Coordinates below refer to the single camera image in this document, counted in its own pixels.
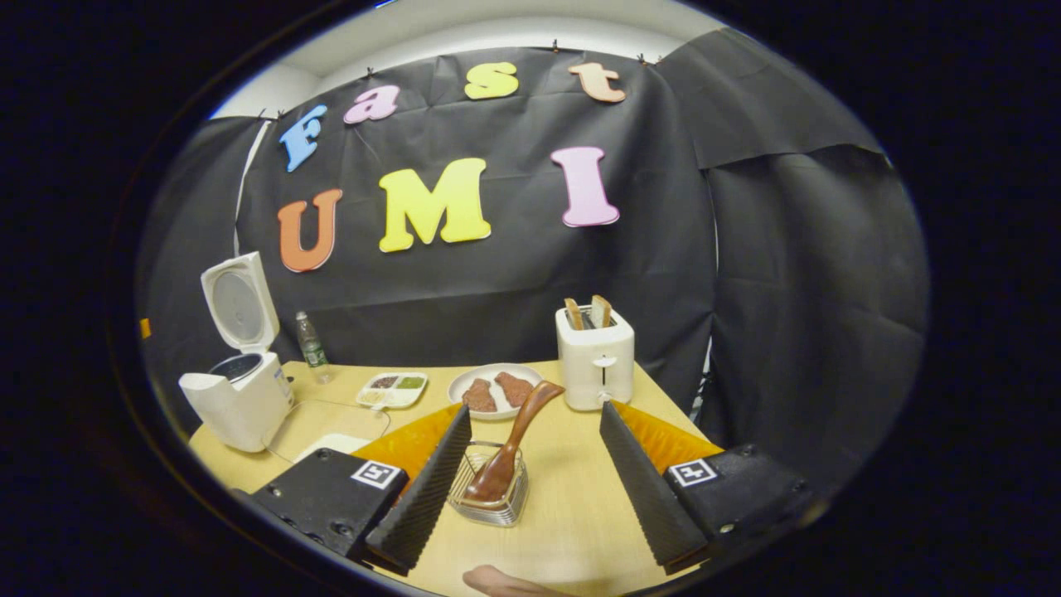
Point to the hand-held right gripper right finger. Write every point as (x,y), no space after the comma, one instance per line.
(646,497)

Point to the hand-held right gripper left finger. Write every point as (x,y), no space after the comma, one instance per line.
(423,497)

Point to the brown wooden spoon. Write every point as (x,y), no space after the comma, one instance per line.
(514,439)

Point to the white rice cooker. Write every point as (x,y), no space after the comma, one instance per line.
(240,406)

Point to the white divided grain tray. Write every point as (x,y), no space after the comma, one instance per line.
(391,390)

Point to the brown meat piece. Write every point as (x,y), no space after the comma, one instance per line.
(479,396)
(514,388)

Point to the white toaster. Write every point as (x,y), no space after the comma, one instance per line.
(593,365)

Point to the white round plate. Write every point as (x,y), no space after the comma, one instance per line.
(497,369)

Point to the clear plastic water bottle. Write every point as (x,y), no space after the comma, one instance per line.
(313,352)

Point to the toasted bread slice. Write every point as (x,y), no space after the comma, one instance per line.
(574,315)
(601,311)

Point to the black backdrop cloth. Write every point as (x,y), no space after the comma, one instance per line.
(580,290)

